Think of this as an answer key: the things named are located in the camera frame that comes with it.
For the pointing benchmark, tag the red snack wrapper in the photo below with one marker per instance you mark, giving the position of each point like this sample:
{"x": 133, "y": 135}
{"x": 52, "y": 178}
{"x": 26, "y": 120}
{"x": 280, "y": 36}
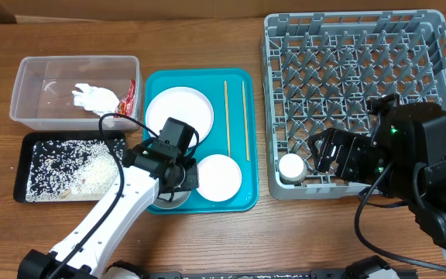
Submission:
{"x": 126, "y": 105}

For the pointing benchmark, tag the wooden chopstick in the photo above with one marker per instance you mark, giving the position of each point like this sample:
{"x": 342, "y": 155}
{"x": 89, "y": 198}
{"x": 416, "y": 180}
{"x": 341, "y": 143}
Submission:
{"x": 245, "y": 115}
{"x": 227, "y": 120}

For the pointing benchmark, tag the teal plastic tray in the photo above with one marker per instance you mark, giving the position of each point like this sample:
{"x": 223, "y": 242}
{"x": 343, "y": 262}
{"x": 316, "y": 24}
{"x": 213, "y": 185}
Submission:
{"x": 219, "y": 104}

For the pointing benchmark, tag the clear plastic bin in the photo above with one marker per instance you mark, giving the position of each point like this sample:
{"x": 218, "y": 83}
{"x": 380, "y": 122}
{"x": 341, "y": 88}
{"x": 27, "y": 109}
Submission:
{"x": 42, "y": 93}

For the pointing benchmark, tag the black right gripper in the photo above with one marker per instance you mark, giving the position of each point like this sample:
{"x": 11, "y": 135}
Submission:
{"x": 339, "y": 156}

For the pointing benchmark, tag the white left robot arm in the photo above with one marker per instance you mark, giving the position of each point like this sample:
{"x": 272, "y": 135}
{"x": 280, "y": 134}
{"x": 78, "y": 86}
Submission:
{"x": 146, "y": 173}

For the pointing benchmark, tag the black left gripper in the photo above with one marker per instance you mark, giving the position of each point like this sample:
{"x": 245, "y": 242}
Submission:
{"x": 193, "y": 175}

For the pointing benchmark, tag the grey dish rack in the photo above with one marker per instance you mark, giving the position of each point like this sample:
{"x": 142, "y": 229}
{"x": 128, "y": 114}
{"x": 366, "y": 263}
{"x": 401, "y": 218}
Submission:
{"x": 319, "y": 70}

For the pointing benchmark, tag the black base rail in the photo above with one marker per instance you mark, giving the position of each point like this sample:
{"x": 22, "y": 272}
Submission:
{"x": 334, "y": 273}

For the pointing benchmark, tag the white bowl with rice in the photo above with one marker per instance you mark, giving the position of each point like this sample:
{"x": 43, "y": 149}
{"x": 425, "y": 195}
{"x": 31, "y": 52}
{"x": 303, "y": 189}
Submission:
{"x": 168, "y": 201}

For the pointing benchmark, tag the spilled rice pile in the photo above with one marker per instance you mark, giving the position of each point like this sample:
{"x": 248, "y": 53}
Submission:
{"x": 72, "y": 170}

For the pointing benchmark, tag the white cup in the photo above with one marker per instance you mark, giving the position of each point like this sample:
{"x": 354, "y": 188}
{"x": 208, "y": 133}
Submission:
{"x": 292, "y": 169}

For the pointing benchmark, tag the white round plate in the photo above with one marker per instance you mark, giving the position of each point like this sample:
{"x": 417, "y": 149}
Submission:
{"x": 182, "y": 103}

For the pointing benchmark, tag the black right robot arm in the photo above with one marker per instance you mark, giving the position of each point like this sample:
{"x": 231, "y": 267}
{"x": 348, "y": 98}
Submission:
{"x": 406, "y": 154}

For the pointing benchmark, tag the black plastic tray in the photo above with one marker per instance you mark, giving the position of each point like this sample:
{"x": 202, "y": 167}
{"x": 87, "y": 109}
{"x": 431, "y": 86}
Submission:
{"x": 26, "y": 153}

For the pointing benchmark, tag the white napkin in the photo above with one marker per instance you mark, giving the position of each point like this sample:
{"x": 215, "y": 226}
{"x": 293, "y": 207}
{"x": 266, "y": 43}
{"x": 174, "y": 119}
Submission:
{"x": 100, "y": 101}

